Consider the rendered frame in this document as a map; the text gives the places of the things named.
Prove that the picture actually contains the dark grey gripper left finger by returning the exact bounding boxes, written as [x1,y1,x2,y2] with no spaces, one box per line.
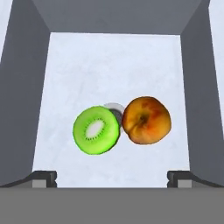
[0,170,58,189]

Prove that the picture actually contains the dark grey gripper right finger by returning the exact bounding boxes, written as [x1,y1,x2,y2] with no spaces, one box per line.
[166,170,224,189]

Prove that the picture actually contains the orange peach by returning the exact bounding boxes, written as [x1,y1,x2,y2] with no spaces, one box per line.
[121,95,172,145]

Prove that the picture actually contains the green kiwi half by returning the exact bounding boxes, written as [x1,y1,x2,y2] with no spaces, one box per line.
[72,105,121,156]

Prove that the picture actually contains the grey sink drain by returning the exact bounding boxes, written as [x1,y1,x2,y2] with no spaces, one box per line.
[102,101,126,124]

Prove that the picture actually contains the grey sink basin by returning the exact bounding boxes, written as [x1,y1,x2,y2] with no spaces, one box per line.
[0,0,224,189]

